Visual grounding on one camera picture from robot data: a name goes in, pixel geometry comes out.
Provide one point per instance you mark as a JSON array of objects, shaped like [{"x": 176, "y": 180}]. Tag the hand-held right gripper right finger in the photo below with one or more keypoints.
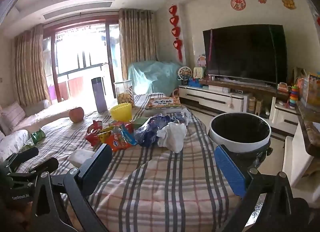
[{"x": 228, "y": 172}]

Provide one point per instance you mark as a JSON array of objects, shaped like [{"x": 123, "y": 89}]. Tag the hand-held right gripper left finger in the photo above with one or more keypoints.
[{"x": 93, "y": 169}]

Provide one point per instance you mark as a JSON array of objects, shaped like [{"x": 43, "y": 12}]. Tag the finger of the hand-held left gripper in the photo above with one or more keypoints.
[
  {"x": 43, "y": 165},
  {"x": 22, "y": 157}
]

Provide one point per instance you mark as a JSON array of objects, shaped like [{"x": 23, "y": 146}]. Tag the white milk carton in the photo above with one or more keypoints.
[{"x": 81, "y": 157}]

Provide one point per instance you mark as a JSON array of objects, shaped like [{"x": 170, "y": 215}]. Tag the white waste bin black liner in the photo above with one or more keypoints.
[{"x": 240, "y": 147}]

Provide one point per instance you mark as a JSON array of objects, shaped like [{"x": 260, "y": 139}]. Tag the red snack packet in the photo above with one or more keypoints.
[{"x": 93, "y": 134}]

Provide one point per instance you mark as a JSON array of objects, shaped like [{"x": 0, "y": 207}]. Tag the yellow snack packet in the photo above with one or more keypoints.
[{"x": 105, "y": 135}]

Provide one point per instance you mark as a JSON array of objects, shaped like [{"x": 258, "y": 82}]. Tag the orange snack packet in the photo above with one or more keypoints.
[{"x": 118, "y": 143}]

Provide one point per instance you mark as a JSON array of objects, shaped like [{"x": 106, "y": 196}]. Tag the yellow fluted cup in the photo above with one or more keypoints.
[{"x": 121, "y": 113}]

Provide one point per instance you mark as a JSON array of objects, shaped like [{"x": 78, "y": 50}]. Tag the white plastic bag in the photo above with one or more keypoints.
[{"x": 173, "y": 137}]

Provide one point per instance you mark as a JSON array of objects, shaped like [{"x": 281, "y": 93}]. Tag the dark blue plastic wrapper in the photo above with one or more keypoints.
[{"x": 147, "y": 132}]

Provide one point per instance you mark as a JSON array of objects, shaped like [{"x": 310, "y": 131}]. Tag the green wrapper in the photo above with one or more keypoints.
[{"x": 140, "y": 122}]

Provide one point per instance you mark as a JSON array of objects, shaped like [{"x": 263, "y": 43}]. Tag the blue white foil wrapper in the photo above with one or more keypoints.
[{"x": 182, "y": 118}]

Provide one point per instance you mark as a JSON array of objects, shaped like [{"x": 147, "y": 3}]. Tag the striped cushion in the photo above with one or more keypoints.
[{"x": 13, "y": 118}]

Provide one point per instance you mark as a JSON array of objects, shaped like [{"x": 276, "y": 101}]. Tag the red apple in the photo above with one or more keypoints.
[{"x": 76, "y": 115}]

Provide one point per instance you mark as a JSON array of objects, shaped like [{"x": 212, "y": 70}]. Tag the plaid tablecloth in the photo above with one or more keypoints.
[{"x": 160, "y": 184}]

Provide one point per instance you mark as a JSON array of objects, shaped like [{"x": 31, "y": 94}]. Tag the purple thermos bottle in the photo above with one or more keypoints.
[{"x": 100, "y": 97}]

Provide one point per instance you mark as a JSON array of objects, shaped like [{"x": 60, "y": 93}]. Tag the white TV cabinet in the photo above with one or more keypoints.
[{"x": 212, "y": 98}]

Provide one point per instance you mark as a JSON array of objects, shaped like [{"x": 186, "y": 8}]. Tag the clear cookie jar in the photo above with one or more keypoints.
[{"x": 123, "y": 97}]

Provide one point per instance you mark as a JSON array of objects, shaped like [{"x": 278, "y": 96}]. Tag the beige patterned curtain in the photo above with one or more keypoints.
[
  {"x": 137, "y": 44},
  {"x": 31, "y": 66}
]

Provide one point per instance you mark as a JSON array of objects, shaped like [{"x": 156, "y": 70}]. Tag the brown marble sideboard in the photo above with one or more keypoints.
[{"x": 307, "y": 127}]

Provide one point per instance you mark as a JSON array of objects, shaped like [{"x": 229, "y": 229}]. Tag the colourful children's book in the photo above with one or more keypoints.
[{"x": 163, "y": 103}]

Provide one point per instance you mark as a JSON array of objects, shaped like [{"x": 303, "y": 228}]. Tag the blue toy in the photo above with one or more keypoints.
[{"x": 195, "y": 82}]

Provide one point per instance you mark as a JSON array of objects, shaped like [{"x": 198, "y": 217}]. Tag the toy cash register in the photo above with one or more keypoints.
[{"x": 282, "y": 87}]

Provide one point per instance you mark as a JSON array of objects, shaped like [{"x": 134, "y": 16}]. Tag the ferris wheel toy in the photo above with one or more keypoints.
[{"x": 184, "y": 73}]

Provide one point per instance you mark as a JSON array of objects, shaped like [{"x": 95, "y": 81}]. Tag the teal covered armchair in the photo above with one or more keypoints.
[{"x": 152, "y": 76}]

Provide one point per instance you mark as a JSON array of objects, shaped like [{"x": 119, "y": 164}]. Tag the colourful toy box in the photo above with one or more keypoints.
[{"x": 311, "y": 89}]

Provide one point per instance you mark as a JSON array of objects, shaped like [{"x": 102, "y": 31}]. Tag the black television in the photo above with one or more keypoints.
[{"x": 245, "y": 51}]

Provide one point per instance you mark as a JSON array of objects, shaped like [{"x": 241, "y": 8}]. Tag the house shaped wall sticker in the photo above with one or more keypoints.
[{"x": 201, "y": 61}]

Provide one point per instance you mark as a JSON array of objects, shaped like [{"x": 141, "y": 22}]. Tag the brown balcony door frame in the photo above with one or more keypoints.
[{"x": 108, "y": 46}]

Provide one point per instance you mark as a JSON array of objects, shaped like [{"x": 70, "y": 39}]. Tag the red heart wall hanging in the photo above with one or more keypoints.
[
  {"x": 175, "y": 20},
  {"x": 318, "y": 19}
]

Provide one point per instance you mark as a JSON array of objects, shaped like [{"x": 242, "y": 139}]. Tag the round red wall sticker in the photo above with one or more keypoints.
[{"x": 238, "y": 3}]

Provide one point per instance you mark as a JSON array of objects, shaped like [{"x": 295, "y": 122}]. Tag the figure wall sticker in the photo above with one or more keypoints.
[{"x": 288, "y": 1}]

